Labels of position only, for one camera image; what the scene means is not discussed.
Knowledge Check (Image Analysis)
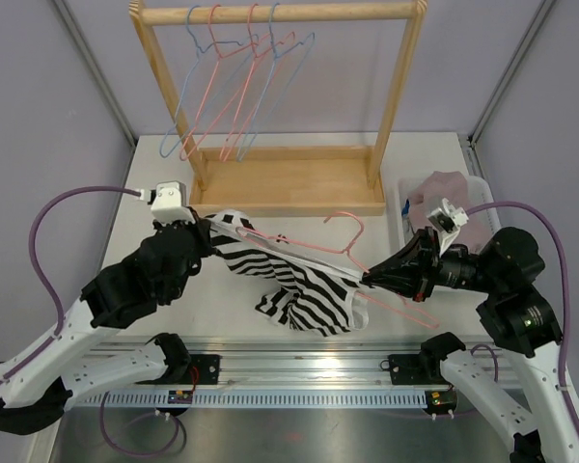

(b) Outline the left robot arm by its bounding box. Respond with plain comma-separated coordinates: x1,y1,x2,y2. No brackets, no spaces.
0,219,215,436

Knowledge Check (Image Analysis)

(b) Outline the pink wire hanger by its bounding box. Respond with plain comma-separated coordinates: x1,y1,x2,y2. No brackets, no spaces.
178,3,266,161

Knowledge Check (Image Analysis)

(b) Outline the wooden clothes rack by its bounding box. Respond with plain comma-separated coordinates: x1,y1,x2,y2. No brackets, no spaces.
129,1,427,217

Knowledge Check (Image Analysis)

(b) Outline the aluminium mounting rail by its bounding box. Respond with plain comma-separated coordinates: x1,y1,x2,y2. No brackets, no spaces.
76,335,532,390

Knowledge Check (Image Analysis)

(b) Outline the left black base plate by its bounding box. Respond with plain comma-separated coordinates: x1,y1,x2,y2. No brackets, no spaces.
141,354,222,386

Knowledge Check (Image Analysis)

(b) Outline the blue tank top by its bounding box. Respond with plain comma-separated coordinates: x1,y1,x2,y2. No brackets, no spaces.
401,199,410,220

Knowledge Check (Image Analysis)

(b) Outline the light blue wire hanger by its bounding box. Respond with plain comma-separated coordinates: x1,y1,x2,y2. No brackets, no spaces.
159,5,253,160

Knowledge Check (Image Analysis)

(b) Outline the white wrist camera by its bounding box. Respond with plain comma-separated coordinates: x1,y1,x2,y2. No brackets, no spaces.
426,196,469,255
136,181,195,225

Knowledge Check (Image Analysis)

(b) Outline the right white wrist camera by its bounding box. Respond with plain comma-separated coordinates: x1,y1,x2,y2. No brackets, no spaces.
426,196,469,255

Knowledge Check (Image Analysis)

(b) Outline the white plastic basket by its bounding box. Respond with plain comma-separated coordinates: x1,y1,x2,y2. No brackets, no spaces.
395,174,501,252

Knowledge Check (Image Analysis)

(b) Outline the white slotted cable duct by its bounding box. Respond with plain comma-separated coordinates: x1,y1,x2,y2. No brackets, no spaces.
80,389,427,410

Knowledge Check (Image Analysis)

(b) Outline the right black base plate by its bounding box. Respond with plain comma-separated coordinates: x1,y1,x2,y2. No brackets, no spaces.
379,354,449,386

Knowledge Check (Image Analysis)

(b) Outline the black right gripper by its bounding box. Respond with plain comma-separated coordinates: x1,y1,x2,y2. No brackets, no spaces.
364,225,504,301

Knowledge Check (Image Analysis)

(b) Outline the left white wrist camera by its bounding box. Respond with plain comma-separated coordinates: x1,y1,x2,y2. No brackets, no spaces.
136,181,195,225

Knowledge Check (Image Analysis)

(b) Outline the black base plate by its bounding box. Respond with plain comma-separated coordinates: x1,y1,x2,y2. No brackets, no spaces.
141,354,222,386
379,354,449,386

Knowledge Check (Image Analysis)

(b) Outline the mauve tank top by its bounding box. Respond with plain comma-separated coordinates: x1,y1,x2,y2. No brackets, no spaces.
407,169,493,252

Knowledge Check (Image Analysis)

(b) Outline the black white striped top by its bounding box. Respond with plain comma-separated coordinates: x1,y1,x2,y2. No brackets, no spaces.
206,209,369,337

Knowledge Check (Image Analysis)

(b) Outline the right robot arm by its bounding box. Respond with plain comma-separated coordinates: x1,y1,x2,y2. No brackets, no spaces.
362,227,579,462

